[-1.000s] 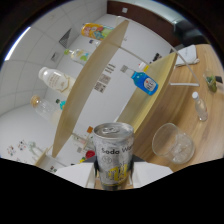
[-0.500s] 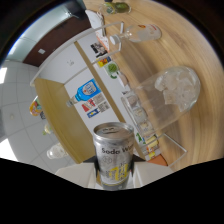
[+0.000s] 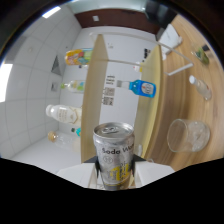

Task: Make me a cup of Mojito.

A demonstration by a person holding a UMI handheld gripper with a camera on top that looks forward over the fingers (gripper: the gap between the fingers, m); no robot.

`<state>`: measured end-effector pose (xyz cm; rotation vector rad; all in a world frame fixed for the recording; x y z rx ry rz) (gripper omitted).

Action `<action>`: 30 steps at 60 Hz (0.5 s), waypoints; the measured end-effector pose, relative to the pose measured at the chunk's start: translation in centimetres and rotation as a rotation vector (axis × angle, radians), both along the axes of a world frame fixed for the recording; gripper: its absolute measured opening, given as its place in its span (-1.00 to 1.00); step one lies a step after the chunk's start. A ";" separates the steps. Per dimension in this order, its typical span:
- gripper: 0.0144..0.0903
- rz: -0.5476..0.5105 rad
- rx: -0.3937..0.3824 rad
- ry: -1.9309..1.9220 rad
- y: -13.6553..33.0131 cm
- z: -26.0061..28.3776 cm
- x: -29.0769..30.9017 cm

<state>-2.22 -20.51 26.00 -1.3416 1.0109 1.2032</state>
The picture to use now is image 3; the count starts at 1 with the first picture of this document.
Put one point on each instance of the blue wall poster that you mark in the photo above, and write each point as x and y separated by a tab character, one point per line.
108	101

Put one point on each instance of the clear glass with ice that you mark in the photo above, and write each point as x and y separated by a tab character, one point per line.
188	136

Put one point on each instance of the blue liquid bottle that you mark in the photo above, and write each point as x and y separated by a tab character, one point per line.
143	88

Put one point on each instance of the black chair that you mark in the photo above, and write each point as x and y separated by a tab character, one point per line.
160	13

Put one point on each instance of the white two-tier wooden shelf rack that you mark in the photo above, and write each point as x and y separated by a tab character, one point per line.
93	100

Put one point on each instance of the colourful printed can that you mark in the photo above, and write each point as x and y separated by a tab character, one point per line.
78	56

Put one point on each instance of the brown door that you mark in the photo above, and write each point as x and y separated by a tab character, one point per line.
116	20

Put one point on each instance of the glass jar with cork lid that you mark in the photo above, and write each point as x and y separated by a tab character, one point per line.
65	141

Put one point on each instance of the glass bowl of limes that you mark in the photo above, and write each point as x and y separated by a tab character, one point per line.
201	55

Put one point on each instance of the yellow cup with red lid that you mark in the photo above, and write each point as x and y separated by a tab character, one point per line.
137	66

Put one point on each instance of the red wall poster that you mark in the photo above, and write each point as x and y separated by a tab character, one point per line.
109	92

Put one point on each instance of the clear bottle with green cap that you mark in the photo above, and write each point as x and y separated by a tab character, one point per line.
74	86

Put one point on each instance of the small teal bottle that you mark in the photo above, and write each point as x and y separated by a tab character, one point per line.
77	131

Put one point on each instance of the white zip pouch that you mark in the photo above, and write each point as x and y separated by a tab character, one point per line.
170	40

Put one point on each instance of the silver yellow soda water can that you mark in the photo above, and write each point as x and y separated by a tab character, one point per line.
115	156

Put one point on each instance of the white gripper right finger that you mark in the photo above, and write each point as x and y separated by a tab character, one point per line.
153	171

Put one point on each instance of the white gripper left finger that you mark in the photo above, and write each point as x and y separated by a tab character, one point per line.
78	173

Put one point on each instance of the clear bottle with red label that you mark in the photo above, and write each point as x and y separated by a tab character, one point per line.
201	87

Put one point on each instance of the large white bottle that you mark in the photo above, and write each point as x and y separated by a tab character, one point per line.
65	114

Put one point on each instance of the ceiling air vent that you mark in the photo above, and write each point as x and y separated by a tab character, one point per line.
56	66

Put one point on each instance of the multicolour wall poster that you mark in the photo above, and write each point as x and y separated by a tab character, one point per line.
110	80

